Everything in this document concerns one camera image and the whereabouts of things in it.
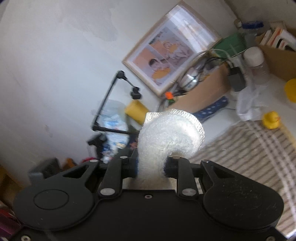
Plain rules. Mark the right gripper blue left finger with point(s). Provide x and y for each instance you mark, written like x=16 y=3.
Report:
x=129 y=163

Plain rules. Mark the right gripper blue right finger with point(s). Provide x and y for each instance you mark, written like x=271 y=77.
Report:
x=171 y=168

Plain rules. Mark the white fluffy cloth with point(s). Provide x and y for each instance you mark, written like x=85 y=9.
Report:
x=169 y=133

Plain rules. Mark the green plastic container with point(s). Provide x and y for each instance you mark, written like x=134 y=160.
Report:
x=231 y=45

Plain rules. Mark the white plastic snack bag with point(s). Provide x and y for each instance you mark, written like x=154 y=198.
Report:
x=113 y=117

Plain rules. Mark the yellow cylinder canister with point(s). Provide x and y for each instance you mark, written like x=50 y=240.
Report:
x=137 y=111

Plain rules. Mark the black articulated stand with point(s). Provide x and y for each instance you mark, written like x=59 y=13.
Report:
x=100 y=138

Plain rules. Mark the orange cap green bottle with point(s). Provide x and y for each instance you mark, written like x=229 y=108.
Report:
x=170 y=98

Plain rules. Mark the long cardboard box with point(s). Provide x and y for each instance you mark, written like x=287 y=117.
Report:
x=205 y=93

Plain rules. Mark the striped beige towel mat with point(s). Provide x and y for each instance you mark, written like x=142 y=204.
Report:
x=263 y=155

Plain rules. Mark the crumpled tissue near adapter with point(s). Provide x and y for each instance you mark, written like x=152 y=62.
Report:
x=248 y=106

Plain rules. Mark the black power adapter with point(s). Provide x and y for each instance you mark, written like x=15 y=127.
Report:
x=236 y=79

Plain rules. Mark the yellow rubber duck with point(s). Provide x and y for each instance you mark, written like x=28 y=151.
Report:
x=271 y=120

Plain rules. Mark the framed baby photo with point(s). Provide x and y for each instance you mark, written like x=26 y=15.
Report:
x=169 y=47

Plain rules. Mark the white lid clear jar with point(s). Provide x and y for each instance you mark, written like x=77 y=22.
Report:
x=255 y=60

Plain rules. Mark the yellow lid cream jar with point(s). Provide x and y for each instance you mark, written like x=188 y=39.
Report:
x=290 y=90

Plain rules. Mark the blue lid glass jar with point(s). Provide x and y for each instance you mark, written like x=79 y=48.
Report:
x=251 y=30

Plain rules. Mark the small cardboard box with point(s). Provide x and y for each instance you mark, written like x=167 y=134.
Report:
x=281 y=63

